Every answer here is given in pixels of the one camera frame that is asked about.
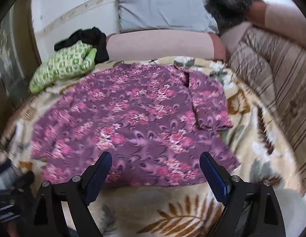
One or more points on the pale pink pillow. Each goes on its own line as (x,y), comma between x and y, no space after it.
(235,38)

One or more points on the grey pillow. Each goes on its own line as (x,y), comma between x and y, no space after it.
(165,9)

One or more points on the green patterned cloth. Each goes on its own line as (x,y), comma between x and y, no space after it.
(64,64)

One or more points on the purple floral garment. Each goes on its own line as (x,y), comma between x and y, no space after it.
(133,113)

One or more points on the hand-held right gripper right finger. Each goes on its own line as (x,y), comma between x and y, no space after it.
(213,176)

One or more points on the pink bolster cushion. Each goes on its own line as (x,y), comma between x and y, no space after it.
(160,45)

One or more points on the beige striped blanket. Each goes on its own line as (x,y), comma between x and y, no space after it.
(278,74)

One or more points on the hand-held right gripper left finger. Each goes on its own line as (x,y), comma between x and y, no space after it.
(101,171)

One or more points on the beige leaf print blanket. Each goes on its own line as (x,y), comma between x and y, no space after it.
(251,153)

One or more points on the black cloth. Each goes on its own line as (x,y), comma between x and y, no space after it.
(90,35)

